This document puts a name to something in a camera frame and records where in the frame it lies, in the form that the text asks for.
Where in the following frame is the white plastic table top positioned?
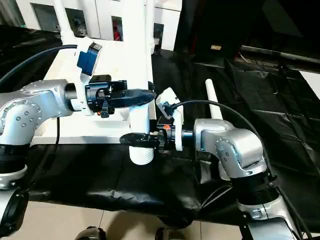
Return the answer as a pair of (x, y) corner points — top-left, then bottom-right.
(32, 37), (155, 146)

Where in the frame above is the white plastic table leg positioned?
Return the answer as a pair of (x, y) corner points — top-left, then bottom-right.
(199, 78), (232, 184)
(53, 0), (76, 44)
(145, 0), (156, 55)
(123, 0), (155, 166)

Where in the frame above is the red bottle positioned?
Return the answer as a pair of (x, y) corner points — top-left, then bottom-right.
(112, 21), (123, 41)

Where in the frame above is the white sideboard cabinet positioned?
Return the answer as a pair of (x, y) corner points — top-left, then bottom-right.
(14, 0), (183, 51)

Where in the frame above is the black right robot foot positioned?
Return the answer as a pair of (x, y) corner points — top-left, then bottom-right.
(154, 227), (186, 240)

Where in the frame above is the black work mat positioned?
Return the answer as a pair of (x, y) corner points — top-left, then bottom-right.
(0, 23), (320, 232)

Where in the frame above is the long black pole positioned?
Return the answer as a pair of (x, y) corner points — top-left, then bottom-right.
(241, 44), (320, 65)

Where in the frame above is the flat white board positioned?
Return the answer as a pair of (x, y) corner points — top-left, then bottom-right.
(299, 70), (320, 99)

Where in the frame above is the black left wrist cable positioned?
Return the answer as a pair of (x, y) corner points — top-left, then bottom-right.
(0, 44), (79, 194)

